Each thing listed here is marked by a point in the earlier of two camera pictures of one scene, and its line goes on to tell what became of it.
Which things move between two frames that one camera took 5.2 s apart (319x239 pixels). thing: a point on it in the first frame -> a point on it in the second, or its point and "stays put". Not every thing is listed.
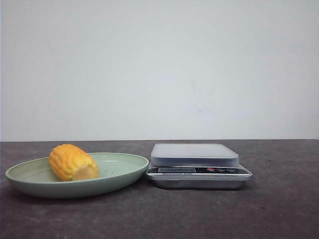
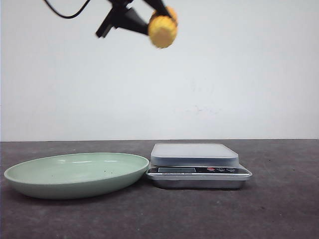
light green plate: (35, 178) stays put
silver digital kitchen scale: (208, 166) stays put
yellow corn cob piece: (69, 163) -> (163, 29)
